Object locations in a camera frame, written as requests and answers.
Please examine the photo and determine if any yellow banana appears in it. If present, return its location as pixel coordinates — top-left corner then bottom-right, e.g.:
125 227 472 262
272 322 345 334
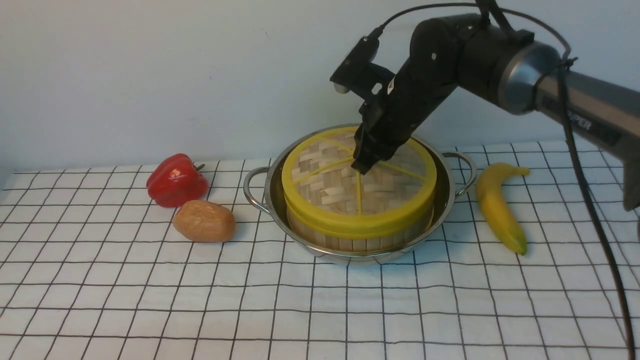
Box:
476 162 530 256

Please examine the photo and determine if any white black-grid tablecloth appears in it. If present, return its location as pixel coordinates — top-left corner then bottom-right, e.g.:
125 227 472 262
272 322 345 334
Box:
0 142 628 360

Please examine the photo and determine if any bamboo steamer basket yellow rim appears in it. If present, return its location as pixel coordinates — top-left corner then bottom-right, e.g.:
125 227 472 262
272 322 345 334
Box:
286 208 434 253

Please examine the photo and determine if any stainless steel pot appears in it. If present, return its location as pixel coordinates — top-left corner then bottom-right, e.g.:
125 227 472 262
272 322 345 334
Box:
243 125 477 265

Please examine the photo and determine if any red bell pepper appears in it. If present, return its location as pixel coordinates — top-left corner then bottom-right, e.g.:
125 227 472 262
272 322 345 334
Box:
146 153 209 208

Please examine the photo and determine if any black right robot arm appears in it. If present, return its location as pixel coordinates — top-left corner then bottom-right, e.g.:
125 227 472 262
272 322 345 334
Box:
330 11 640 211

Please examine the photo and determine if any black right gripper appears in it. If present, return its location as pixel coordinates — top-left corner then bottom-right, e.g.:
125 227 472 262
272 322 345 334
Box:
350 17 458 175

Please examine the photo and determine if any woven bamboo steamer lid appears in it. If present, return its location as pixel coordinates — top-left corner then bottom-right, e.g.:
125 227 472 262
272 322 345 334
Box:
281 125 438 242

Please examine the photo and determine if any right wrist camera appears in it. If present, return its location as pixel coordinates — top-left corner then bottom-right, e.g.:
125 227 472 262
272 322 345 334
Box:
329 33 394 103

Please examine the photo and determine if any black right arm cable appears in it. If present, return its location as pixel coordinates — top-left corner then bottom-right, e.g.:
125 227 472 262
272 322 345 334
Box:
367 0 637 360

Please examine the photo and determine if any brown potato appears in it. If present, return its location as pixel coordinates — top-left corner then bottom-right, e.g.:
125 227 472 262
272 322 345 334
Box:
172 199 237 243

